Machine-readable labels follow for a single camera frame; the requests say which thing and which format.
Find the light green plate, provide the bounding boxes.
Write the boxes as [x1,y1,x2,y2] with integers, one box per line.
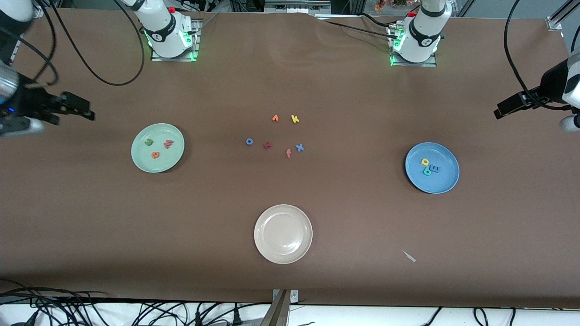
[131,123,185,173]

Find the blue plate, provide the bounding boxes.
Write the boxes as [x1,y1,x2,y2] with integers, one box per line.
[405,142,460,194]

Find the orange artificial flowers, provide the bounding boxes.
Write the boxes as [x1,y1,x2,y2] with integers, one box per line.
[374,0,408,12]

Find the grey metal box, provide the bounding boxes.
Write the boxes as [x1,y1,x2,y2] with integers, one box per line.
[264,0,332,15]

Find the beige plate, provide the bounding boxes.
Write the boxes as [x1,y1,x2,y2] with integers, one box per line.
[254,204,313,264]

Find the brown paper table cover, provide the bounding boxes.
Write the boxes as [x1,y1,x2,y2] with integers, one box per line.
[0,7,580,309]

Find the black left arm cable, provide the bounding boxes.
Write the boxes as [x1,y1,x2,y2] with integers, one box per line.
[504,0,569,111]

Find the aluminium frame profile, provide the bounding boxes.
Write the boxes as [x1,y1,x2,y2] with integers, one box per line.
[9,5,46,62]
[546,0,580,32]

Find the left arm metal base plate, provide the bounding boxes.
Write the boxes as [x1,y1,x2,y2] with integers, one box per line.
[390,23,438,67]

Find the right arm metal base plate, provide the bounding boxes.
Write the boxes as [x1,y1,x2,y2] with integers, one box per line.
[150,18,202,62]

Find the thin grey cable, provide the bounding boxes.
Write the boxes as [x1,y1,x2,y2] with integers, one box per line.
[197,13,219,34]

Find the black cable across table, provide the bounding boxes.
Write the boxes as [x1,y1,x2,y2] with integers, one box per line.
[317,18,395,39]
[360,13,396,29]

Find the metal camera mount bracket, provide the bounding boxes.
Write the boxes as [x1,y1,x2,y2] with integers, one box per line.
[260,289,300,326]

